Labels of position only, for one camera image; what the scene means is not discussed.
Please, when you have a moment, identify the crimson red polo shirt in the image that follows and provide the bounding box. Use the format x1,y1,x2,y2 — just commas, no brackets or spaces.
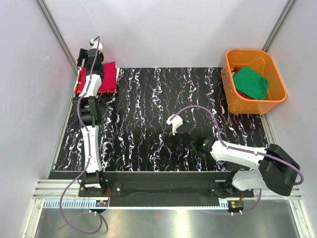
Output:
79,61,118,93

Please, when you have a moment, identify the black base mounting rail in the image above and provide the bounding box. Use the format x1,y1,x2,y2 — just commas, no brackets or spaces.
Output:
78,171,254,208

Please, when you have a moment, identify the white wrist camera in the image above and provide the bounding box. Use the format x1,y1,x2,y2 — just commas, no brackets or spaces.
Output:
166,114,183,135
90,37,103,52

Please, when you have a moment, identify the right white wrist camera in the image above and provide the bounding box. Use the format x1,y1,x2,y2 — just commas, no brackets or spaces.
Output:
166,114,183,135

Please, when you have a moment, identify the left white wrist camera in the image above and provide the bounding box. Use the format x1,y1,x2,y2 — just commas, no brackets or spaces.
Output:
90,37,103,52

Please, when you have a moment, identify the right aluminium corner post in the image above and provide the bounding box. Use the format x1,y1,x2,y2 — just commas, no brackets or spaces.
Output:
262,0,297,53

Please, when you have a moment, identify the left aluminium corner post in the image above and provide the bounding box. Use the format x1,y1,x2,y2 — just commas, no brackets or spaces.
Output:
35,0,78,72

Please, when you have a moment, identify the folded red patterned t-shirt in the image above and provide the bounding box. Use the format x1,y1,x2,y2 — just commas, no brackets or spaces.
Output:
74,66,119,96

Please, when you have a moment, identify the aluminium corner post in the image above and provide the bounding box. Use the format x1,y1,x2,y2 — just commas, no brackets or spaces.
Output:
262,0,297,53
35,0,78,72

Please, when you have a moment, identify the green t-shirt in basket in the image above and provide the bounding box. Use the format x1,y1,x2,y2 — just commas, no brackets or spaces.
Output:
233,66,269,100

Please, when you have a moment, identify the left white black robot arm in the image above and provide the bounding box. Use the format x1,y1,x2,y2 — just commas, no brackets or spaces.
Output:
73,46,104,192

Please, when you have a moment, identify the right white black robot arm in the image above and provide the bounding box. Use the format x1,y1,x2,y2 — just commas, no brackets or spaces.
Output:
166,120,300,198

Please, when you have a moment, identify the orange plastic basket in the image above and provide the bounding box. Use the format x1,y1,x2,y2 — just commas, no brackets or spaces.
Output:
221,49,287,115

